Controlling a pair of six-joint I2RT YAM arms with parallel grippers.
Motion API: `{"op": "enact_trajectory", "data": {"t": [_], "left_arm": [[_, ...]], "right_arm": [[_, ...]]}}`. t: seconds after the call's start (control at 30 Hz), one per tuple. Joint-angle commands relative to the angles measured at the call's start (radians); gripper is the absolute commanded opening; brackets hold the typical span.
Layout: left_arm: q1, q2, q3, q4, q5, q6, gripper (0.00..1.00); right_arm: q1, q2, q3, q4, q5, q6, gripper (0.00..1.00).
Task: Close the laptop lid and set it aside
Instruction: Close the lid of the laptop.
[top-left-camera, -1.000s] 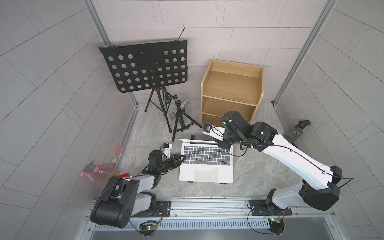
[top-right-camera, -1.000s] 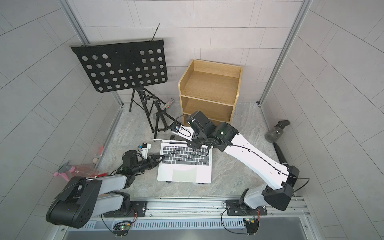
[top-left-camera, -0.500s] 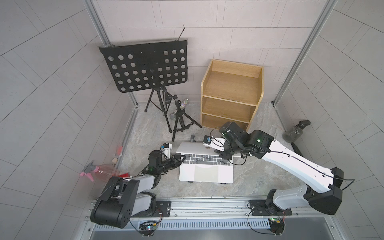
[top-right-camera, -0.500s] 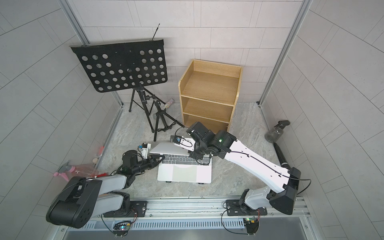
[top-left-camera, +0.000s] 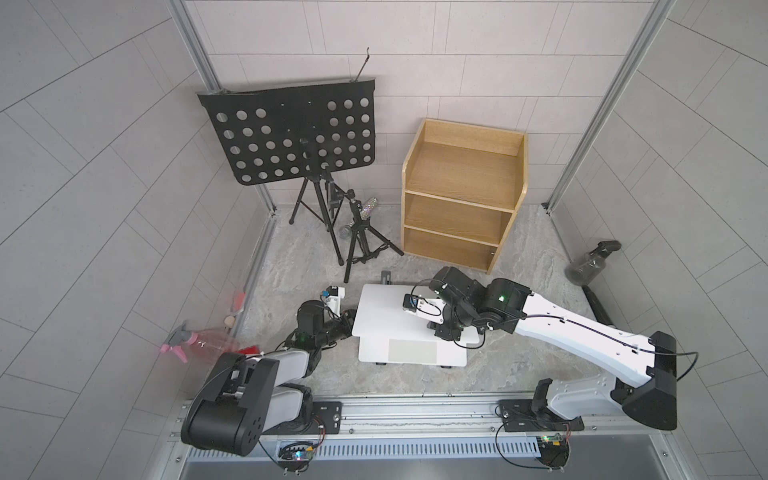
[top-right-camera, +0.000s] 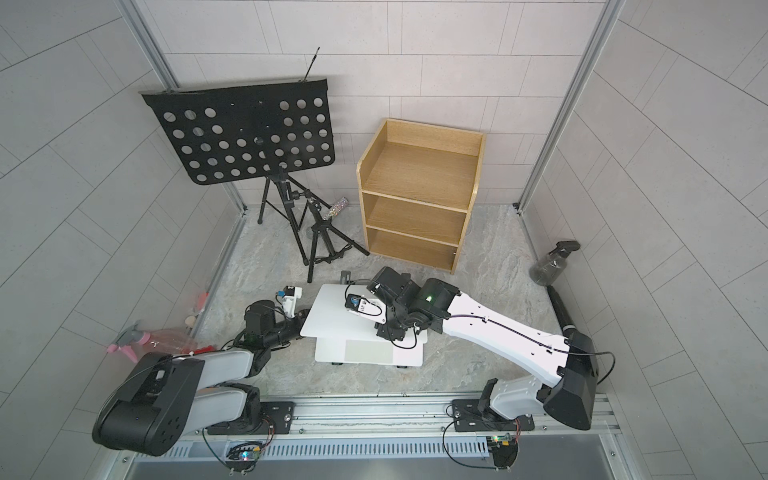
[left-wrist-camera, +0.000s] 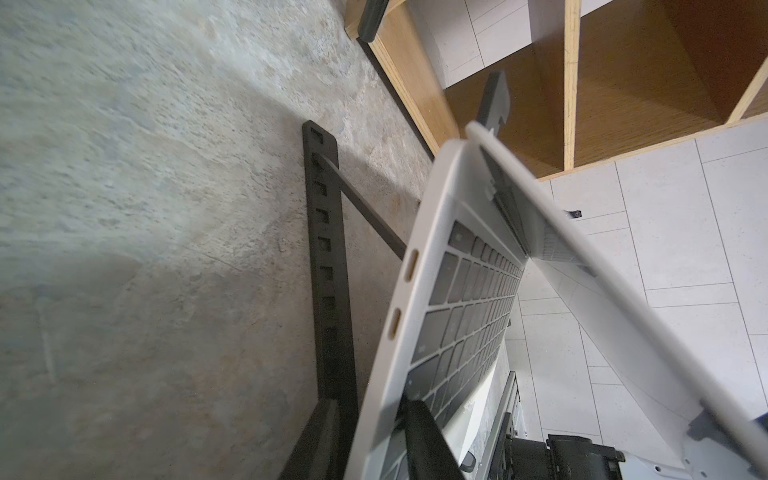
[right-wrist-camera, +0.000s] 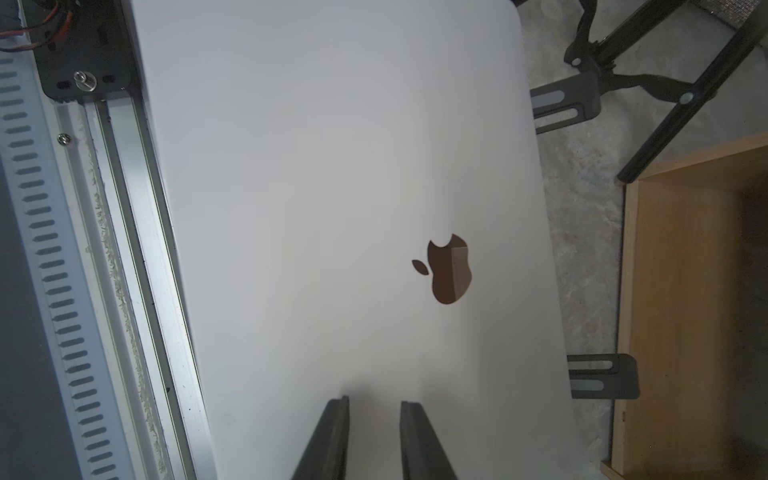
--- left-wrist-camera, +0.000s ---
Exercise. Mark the black small phone tripod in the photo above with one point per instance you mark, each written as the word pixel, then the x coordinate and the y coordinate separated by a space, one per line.
pixel 371 19

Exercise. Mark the wooden two-tier shelf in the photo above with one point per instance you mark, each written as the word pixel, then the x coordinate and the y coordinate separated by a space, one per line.
pixel 628 77

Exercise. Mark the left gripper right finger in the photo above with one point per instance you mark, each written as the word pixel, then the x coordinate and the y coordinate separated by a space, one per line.
pixel 429 456

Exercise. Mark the silver laptop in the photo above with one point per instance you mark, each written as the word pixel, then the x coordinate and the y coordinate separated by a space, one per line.
pixel 663 376

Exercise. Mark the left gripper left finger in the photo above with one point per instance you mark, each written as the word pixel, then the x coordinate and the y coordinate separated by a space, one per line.
pixel 315 454

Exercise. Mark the black folding laptop stand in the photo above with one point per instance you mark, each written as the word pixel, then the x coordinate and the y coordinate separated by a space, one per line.
pixel 336 288

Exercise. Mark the aluminium mounting rail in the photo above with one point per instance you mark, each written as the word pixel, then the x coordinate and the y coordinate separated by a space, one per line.
pixel 501 426

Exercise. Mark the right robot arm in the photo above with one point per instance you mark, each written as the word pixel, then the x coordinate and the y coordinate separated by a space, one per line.
pixel 600 462

